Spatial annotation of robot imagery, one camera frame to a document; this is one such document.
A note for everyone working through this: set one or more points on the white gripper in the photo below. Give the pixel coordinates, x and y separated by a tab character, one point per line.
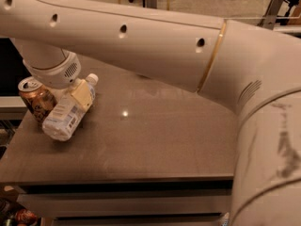
60	75

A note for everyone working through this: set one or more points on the blue plastic water bottle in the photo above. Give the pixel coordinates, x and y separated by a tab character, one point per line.
63	120

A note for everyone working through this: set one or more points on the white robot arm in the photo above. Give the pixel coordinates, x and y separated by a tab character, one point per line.
252	71

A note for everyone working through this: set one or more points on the orange soda can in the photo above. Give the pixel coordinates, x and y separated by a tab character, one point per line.
39	100

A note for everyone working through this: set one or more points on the grey table drawer unit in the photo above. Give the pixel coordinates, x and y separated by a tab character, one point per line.
193	199

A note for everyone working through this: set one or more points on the red object lower left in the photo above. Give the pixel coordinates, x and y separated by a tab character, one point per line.
25	217

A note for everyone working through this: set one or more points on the metal railing post right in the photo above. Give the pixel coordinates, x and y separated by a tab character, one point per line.
268	20

